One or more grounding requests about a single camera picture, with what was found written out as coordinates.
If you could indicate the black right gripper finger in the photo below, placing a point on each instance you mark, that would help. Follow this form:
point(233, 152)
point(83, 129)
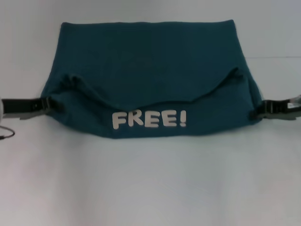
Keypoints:
point(259, 110)

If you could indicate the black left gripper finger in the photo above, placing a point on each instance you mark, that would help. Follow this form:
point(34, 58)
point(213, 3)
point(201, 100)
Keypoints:
point(53, 107)

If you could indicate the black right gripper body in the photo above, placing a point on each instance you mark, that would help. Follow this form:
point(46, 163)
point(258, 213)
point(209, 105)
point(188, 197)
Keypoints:
point(279, 110)

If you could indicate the teal blue shirt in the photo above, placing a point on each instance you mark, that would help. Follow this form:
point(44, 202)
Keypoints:
point(150, 70)

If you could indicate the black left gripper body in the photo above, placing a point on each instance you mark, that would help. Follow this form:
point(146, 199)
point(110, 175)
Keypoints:
point(21, 107)

